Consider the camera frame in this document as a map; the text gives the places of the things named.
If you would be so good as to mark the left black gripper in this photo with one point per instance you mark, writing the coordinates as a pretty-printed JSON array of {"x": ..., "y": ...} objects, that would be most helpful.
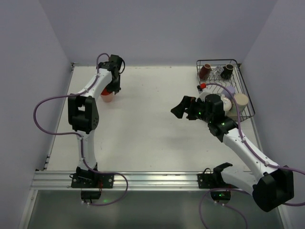
[{"x": 114, "y": 86}]

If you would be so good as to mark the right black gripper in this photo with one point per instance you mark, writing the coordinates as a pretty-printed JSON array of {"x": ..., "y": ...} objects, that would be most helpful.
[{"x": 190, "y": 109}]

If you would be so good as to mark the pink plastic cup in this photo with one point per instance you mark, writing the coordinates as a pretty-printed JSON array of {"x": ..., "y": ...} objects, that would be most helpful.
[{"x": 106, "y": 96}]

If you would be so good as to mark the white patterned mug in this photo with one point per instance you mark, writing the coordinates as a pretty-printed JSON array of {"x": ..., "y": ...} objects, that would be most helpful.
[{"x": 227, "y": 104}]

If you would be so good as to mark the brown ceramic cup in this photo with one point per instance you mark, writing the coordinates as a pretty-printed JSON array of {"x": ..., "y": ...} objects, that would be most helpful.
[{"x": 205, "y": 71}]

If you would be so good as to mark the black wire dish rack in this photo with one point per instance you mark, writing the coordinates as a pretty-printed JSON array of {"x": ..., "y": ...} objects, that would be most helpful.
[{"x": 216, "y": 84}]

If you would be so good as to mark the lavender cup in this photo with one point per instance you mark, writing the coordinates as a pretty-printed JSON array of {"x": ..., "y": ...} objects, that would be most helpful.
[{"x": 228, "y": 92}]

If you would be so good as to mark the clear glass cup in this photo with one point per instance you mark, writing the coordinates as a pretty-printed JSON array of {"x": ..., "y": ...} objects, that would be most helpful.
[{"x": 216, "y": 72}]

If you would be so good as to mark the beige patterned mug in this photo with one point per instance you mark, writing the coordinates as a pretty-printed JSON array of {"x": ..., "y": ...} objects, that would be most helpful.
[{"x": 239, "y": 103}]

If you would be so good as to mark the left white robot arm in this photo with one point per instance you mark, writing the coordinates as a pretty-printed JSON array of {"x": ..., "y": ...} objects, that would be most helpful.
[{"x": 83, "y": 113}]

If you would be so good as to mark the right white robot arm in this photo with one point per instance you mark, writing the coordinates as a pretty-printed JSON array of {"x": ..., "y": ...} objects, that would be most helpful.
[{"x": 268, "y": 184}]

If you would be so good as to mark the black mug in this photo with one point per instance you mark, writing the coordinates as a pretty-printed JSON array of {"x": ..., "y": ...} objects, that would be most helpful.
[{"x": 226, "y": 74}]

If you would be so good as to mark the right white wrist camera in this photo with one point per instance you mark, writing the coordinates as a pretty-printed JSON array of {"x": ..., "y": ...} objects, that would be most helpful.
[{"x": 203, "y": 91}]

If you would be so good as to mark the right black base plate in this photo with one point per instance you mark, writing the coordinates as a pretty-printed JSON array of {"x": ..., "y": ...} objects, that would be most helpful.
[{"x": 212, "y": 178}]

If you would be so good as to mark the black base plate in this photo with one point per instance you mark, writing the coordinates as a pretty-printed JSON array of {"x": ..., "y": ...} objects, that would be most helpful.
[
  {"x": 212, "y": 178},
  {"x": 104, "y": 180}
]

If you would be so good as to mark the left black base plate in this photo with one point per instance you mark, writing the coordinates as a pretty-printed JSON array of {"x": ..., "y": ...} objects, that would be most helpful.
[{"x": 104, "y": 180}]

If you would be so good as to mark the aluminium mounting rail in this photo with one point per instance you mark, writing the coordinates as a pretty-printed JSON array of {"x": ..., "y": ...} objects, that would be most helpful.
[{"x": 137, "y": 181}]

